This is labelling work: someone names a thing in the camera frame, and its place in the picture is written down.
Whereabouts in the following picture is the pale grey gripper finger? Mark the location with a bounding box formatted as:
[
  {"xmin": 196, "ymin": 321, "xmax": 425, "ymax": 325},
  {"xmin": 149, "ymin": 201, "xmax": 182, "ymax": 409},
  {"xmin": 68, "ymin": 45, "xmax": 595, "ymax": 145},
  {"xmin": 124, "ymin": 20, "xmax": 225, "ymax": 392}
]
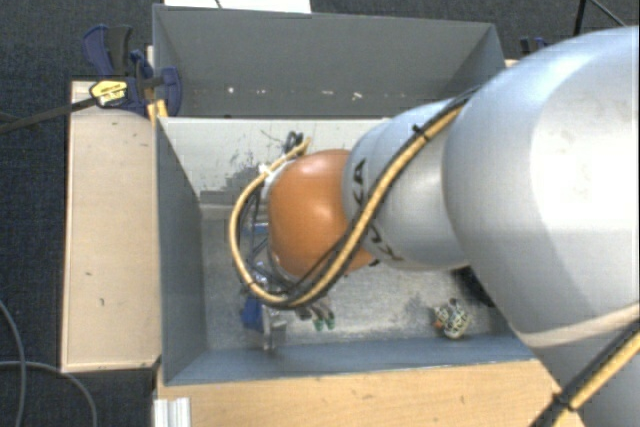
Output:
[{"xmin": 262, "ymin": 308, "xmax": 290, "ymax": 354}]

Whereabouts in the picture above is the blue block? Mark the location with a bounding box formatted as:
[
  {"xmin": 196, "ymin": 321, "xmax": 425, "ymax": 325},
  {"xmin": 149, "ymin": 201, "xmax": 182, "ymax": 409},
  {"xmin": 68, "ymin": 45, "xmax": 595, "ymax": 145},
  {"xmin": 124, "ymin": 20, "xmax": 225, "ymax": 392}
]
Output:
[{"xmin": 240, "ymin": 294, "xmax": 265, "ymax": 334}]

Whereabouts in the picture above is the pale wood flat board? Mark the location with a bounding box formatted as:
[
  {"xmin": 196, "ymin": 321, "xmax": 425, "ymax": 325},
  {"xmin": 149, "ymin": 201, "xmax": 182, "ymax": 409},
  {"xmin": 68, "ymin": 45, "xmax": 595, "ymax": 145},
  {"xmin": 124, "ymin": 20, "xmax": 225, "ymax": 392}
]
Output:
[{"xmin": 60, "ymin": 79, "xmax": 163, "ymax": 373}]

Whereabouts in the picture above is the small multicoloured patterned toy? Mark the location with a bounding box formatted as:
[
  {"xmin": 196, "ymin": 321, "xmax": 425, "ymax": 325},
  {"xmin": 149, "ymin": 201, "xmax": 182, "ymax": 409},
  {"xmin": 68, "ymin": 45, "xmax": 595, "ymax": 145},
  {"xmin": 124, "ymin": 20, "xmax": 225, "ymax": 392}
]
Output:
[{"xmin": 432, "ymin": 298, "xmax": 472, "ymax": 341}]

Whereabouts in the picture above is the grey metal bin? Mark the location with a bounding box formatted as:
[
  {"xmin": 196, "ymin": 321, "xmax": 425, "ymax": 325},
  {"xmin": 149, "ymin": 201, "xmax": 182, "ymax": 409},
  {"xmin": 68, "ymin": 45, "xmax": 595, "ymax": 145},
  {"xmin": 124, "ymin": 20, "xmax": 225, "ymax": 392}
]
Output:
[{"xmin": 151, "ymin": 3, "xmax": 540, "ymax": 387}]

